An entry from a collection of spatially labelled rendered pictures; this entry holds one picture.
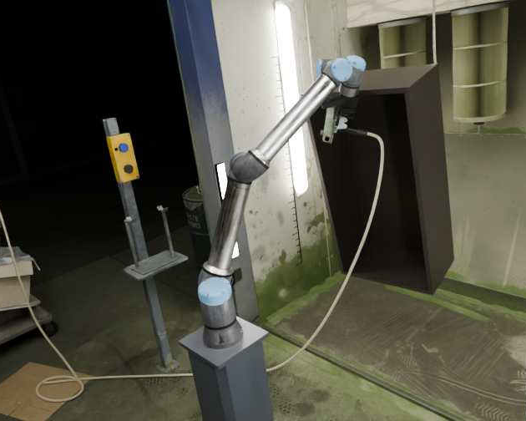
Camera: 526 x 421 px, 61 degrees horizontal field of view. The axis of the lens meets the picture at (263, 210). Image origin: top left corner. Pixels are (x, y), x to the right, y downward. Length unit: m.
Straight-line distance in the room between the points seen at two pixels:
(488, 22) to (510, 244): 1.44
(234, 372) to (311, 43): 2.26
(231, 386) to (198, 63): 1.73
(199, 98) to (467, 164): 2.08
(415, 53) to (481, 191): 1.11
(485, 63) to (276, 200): 1.60
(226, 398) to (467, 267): 2.06
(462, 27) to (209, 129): 1.74
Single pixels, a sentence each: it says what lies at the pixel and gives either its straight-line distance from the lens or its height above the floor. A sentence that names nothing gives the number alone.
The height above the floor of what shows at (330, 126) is 1.49.
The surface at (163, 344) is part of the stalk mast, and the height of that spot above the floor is 0.19.
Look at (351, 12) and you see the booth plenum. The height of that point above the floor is 2.08.
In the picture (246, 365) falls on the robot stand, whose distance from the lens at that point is 2.15.
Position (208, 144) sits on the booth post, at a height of 1.40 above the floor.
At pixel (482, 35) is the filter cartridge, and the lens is 3.32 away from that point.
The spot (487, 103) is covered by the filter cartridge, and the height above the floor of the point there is 1.37.
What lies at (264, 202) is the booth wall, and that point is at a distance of 3.07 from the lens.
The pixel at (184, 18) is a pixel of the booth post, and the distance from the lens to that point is 2.73.
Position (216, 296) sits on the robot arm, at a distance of 2.00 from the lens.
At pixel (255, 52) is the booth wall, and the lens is 2.99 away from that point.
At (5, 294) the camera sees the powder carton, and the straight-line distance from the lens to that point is 3.83.
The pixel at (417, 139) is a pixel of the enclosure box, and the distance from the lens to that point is 2.28.
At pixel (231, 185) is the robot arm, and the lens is 2.05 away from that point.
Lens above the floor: 1.83
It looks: 18 degrees down
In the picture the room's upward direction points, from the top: 8 degrees counter-clockwise
